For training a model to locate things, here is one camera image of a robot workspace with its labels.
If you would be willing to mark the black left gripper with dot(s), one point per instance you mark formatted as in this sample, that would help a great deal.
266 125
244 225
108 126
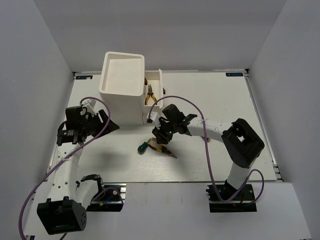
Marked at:
101 125

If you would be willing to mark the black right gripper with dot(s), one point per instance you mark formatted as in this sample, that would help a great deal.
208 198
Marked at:
161 138

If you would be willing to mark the yellow needle-nose pliers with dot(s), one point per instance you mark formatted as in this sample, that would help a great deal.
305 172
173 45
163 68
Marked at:
150 95
161 148

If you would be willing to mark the white drawer cabinet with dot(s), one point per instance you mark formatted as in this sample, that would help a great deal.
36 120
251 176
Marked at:
122 85

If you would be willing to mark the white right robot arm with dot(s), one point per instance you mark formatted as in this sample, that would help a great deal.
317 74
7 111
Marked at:
242 143

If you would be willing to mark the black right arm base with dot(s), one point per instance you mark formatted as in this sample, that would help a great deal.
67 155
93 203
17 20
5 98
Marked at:
240 204

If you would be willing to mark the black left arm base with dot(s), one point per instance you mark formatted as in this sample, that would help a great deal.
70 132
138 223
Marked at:
110 200

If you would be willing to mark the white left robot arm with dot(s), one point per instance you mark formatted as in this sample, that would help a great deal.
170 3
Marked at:
65 209

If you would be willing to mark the blue table label left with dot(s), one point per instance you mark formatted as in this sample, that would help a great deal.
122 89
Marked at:
83 77

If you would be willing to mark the blue table label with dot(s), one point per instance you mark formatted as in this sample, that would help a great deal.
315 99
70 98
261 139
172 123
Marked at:
83 77
234 74

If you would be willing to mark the blue table label right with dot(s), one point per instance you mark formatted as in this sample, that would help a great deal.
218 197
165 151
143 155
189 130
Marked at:
234 74

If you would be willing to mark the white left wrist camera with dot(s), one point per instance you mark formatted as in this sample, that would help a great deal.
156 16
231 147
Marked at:
88 103

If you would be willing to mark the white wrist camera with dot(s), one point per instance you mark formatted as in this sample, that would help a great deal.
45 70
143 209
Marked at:
153 118
88 103

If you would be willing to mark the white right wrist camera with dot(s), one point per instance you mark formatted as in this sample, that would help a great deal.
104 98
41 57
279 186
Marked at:
153 118

